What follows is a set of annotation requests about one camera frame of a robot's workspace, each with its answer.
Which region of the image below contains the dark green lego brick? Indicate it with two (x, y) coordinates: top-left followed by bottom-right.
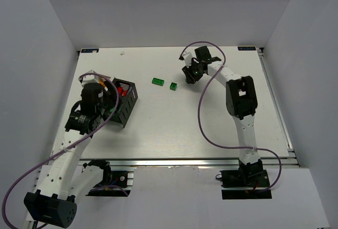
(170, 83), (177, 90)

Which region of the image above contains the red curved lego brick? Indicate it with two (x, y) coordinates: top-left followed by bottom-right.
(122, 90), (128, 97)

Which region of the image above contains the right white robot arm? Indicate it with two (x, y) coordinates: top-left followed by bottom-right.
(179, 46), (261, 166)

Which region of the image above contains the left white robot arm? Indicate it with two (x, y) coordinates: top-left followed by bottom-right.
(24, 83), (111, 228)

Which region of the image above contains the white slotted container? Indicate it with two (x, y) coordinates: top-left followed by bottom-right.
(95, 76), (113, 91)

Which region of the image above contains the black slotted container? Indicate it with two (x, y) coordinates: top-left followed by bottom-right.
(103, 78), (138, 127)

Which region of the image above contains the green long lego brick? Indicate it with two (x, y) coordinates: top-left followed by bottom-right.
(152, 78), (164, 86)

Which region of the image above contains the right corner label sticker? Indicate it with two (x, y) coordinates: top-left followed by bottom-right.
(237, 46), (257, 51)

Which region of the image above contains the corner label sticker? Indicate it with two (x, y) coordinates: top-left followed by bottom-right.
(81, 48), (99, 53)
(237, 46), (257, 51)

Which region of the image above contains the left corner label sticker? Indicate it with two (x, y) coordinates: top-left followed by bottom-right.
(81, 48), (99, 53)

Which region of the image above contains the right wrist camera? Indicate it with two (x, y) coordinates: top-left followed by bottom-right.
(179, 51), (193, 68)

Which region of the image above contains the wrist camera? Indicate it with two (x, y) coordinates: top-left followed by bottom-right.
(78, 70), (100, 88)
(179, 51), (193, 68)

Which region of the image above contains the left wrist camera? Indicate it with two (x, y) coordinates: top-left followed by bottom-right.
(78, 70), (100, 88)

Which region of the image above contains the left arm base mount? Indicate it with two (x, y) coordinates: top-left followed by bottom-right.
(82, 159), (131, 197)

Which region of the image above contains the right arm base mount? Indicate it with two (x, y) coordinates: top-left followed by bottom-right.
(215, 159), (272, 200)

